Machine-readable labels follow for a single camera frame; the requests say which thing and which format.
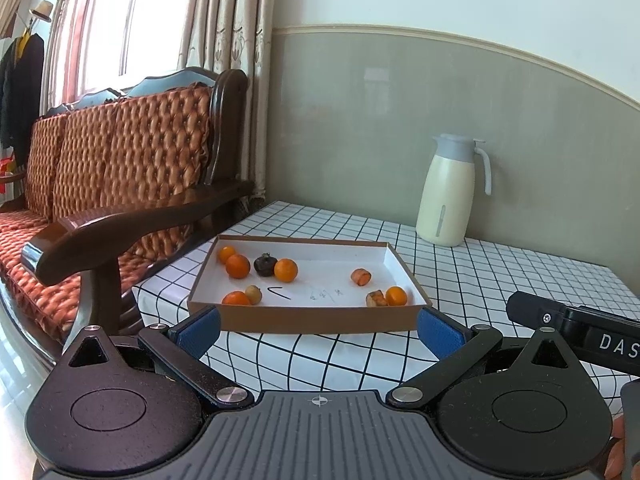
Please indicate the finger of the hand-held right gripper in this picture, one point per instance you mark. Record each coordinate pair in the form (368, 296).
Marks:
(532, 312)

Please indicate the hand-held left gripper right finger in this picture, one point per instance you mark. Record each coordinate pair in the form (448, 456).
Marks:
(440, 334)

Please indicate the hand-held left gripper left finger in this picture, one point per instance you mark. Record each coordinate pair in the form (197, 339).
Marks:
(202, 334)

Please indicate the small orange tangerine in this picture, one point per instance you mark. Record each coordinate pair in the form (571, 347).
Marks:
(226, 253)
(286, 270)
(396, 296)
(235, 299)

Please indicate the small round brown fruit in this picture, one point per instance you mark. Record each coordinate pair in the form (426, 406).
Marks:
(254, 294)

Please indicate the brownish carrot chunk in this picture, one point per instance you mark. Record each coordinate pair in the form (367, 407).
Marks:
(375, 299)

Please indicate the large dark orange tangerine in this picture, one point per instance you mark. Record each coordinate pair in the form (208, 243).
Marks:
(238, 266)

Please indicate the dark purple mangosteen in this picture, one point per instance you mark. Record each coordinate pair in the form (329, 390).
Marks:
(264, 265)

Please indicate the bright orange carrot chunk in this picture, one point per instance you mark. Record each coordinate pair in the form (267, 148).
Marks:
(361, 276)

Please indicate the shallow brown cardboard box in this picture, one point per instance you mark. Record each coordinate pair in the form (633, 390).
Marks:
(320, 265)

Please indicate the person's right hand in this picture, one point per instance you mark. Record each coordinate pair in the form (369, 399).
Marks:
(616, 460)

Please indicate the white black checked tablecloth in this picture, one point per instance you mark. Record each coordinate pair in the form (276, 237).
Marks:
(500, 280)

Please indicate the cream thermos jug grey lid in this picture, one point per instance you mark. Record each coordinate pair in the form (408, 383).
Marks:
(445, 200)

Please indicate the dark wooden sofa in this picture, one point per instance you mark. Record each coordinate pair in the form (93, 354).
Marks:
(125, 220)

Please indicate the orange tufted seat cushion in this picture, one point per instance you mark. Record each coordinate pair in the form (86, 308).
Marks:
(30, 285)

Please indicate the orange tufted back cushion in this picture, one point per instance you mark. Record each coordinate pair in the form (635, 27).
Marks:
(160, 150)
(45, 160)
(85, 160)

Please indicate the black coat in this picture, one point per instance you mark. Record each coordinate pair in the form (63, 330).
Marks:
(25, 95)

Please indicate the beige patterned curtain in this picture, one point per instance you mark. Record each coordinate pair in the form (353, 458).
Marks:
(235, 35)

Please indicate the window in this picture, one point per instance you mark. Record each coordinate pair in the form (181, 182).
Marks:
(110, 20)

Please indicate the yellow garment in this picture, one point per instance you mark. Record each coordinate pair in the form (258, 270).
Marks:
(21, 45)

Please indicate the beige hat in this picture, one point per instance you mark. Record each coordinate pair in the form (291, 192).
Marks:
(41, 11)

